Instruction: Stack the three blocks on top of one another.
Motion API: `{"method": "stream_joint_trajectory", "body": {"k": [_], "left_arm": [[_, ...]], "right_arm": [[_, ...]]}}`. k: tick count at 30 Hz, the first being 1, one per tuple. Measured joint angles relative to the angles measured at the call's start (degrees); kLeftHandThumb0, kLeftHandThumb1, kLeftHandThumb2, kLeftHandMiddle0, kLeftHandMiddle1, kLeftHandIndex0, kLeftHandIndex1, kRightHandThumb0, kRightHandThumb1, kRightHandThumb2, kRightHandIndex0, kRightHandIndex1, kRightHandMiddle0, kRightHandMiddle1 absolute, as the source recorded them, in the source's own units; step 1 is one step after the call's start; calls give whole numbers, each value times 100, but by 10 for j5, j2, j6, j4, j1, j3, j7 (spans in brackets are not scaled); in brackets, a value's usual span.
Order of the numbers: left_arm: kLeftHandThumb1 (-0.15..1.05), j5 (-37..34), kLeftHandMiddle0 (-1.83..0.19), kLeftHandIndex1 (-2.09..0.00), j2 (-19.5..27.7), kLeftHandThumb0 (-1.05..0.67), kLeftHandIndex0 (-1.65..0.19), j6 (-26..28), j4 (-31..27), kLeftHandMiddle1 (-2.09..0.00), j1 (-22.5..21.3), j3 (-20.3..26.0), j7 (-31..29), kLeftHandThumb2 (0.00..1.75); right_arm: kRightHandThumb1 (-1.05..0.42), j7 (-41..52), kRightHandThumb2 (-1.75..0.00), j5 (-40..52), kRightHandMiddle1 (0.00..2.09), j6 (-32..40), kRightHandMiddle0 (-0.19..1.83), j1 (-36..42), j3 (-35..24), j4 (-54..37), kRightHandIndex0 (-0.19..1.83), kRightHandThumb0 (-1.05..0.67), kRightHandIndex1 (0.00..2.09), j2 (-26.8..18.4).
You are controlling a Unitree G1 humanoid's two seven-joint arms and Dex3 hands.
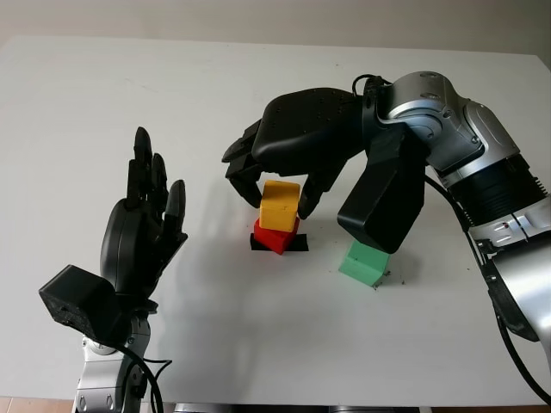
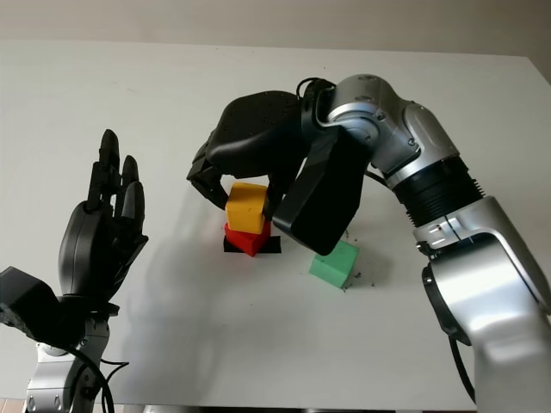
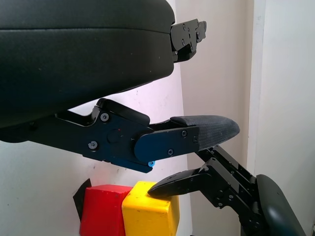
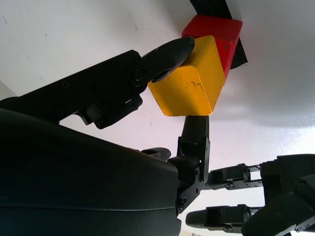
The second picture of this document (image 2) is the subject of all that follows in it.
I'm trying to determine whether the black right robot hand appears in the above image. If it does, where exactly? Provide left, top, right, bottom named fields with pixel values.
left=186, top=89, right=312, bottom=225

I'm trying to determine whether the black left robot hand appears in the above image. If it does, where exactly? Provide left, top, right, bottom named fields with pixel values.
left=57, top=127, right=150, bottom=316

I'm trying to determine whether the yellow wooden block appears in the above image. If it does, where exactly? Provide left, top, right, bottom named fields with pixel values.
left=225, top=182, right=269, bottom=236

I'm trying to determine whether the red wooden block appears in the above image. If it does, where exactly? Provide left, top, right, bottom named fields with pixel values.
left=223, top=220, right=273, bottom=258

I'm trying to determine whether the green wooden block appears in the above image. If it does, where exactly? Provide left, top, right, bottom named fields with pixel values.
left=308, top=239, right=361, bottom=290

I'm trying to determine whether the black tape square marker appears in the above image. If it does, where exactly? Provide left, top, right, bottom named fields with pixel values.
left=222, top=235, right=282, bottom=256

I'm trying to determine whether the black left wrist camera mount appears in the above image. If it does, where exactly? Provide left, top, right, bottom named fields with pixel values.
left=0, top=266, right=68, bottom=346

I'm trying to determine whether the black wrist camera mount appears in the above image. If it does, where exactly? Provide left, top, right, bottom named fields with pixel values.
left=271, top=81, right=368, bottom=256
left=0, top=266, right=68, bottom=346

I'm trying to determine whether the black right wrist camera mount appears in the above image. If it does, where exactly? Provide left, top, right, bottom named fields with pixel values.
left=271, top=81, right=368, bottom=256

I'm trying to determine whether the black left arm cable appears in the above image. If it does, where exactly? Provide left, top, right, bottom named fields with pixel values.
left=62, top=342, right=130, bottom=413

